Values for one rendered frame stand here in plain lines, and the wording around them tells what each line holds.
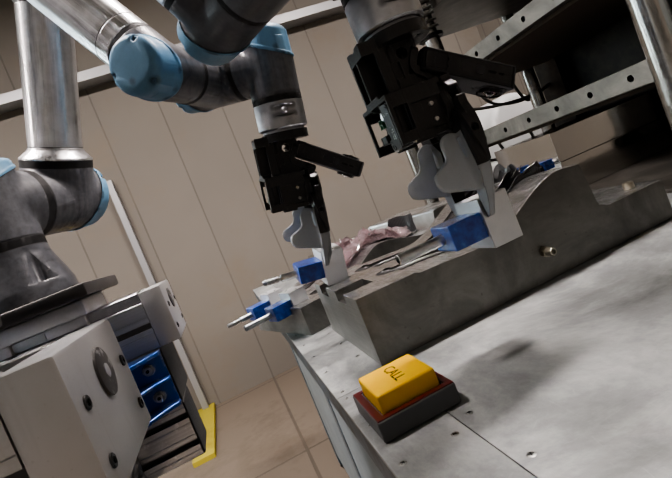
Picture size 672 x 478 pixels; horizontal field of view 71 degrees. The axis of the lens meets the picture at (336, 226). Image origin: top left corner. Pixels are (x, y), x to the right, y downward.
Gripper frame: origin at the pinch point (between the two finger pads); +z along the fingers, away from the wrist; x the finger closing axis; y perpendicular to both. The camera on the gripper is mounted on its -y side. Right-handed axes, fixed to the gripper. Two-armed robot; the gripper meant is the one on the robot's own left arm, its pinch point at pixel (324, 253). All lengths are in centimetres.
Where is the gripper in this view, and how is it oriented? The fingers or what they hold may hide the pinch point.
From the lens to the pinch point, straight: 75.8
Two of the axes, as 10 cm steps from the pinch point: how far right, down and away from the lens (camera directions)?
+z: 2.1, 9.7, 1.6
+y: -9.4, 2.4, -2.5
